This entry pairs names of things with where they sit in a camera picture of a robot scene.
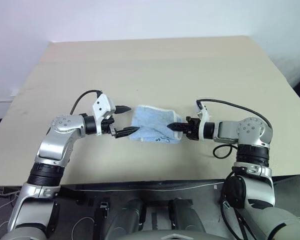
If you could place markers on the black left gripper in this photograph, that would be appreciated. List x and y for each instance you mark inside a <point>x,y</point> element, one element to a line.
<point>107,126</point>

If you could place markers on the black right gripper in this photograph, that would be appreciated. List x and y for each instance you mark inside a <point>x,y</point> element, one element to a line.
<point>193,128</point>

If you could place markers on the light blue towel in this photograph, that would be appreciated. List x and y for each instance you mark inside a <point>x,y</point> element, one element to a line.
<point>152,120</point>

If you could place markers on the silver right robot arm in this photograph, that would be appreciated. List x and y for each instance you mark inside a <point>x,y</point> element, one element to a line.
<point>250,130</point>

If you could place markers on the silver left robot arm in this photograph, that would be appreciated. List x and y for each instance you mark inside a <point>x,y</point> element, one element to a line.
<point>57,147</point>

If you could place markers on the dark grey robot leg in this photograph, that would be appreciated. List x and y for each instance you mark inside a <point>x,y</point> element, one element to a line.
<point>130,215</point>
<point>187,215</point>

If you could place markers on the grey robot torso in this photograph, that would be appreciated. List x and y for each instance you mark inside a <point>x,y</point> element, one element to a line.
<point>175,236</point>

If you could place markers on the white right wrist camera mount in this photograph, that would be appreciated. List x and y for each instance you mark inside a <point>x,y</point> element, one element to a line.
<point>204,120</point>

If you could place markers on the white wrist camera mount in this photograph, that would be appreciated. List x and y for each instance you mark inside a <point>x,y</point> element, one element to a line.
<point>204,120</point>
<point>102,105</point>

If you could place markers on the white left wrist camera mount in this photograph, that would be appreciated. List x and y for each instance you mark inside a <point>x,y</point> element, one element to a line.
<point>102,105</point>

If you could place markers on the black table frame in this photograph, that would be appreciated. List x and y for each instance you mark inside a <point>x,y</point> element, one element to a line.
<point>140,186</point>

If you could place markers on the small white wall box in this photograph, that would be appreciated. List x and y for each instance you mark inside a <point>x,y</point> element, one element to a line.
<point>15,92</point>

